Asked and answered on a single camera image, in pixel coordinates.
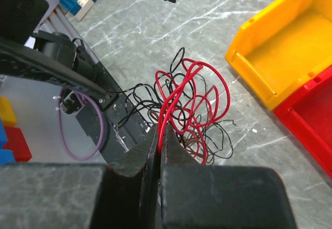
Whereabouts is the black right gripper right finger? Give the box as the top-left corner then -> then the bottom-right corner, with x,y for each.
160,126 -> 297,228

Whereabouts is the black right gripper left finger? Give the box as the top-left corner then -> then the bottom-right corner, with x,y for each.
1,126 -> 158,228

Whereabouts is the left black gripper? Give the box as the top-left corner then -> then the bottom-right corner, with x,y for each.
1,31 -> 107,96

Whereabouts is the black thin cable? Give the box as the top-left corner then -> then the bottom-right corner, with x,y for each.
116,47 -> 237,160

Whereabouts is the red cable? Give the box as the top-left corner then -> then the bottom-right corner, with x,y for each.
155,58 -> 231,165

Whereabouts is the yellow toy block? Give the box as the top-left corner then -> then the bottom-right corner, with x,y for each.
0,97 -> 17,127

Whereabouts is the red toy block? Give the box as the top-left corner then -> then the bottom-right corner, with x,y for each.
3,126 -> 32,162

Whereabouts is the yellow plastic bin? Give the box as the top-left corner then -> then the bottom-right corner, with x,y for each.
225,0 -> 331,110

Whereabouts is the red plastic bin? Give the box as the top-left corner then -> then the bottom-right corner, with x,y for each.
273,67 -> 331,177

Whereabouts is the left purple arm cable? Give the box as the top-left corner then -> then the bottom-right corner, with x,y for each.
53,90 -> 106,161

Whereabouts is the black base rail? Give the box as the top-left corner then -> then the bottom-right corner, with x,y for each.
75,65 -> 156,165

